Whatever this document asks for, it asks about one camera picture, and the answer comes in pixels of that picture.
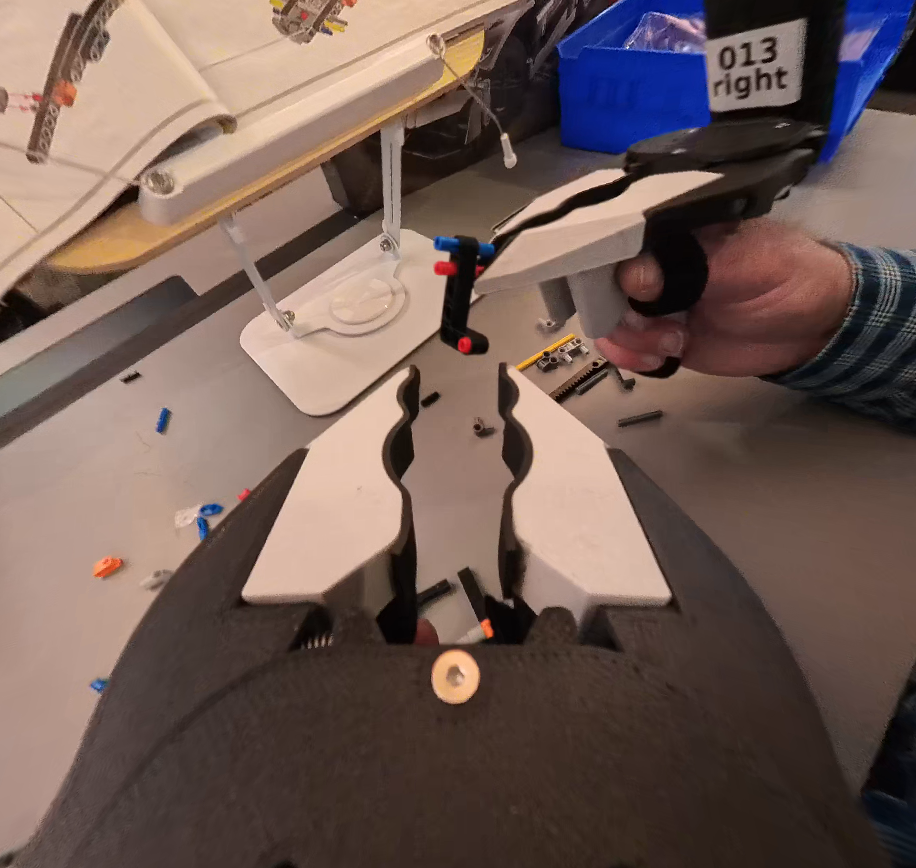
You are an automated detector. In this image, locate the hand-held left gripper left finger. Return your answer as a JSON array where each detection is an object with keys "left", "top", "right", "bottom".
[{"left": 242, "top": 363, "right": 423, "bottom": 643}]

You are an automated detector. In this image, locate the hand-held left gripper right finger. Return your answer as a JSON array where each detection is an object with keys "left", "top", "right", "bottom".
[{"left": 497, "top": 362, "right": 675, "bottom": 631}]

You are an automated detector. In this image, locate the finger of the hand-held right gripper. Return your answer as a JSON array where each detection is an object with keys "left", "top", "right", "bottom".
[
  {"left": 474, "top": 214, "right": 646, "bottom": 341},
  {"left": 494, "top": 169, "right": 724, "bottom": 251}
]

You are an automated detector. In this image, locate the black L-shaped lego beam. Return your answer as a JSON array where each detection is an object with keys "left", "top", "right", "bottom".
[{"left": 433, "top": 233, "right": 496, "bottom": 356}]

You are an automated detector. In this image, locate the person's right forearm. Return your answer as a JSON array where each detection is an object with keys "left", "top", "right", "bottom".
[{"left": 771, "top": 240, "right": 916, "bottom": 427}]

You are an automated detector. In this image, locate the yellow lego axle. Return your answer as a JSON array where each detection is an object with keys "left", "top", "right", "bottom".
[{"left": 515, "top": 333, "right": 578, "bottom": 373}]

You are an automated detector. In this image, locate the black lego gear rack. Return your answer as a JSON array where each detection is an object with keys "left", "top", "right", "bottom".
[{"left": 550, "top": 356, "right": 609, "bottom": 403}]

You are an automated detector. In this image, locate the lego instruction booklet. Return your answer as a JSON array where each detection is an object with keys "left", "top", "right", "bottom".
[{"left": 0, "top": 0, "right": 534, "bottom": 297}]

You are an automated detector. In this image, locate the person's right hand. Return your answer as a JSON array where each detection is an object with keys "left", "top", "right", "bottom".
[{"left": 594, "top": 219, "right": 856, "bottom": 380}]

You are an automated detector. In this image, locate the blue storage bin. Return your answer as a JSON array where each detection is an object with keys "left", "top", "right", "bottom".
[{"left": 557, "top": 0, "right": 916, "bottom": 164}]

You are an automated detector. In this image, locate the clear plastic parts bag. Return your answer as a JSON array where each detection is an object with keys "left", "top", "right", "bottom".
[{"left": 623, "top": 11, "right": 709, "bottom": 53}]

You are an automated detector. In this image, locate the white book stand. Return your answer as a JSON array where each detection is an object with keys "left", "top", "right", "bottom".
[{"left": 46, "top": 27, "right": 489, "bottom": 420}]

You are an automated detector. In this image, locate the page holder wire white tip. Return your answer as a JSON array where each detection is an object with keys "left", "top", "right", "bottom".
[{"left": 428, "top": 33, "right": 519, "bottom": 170}]

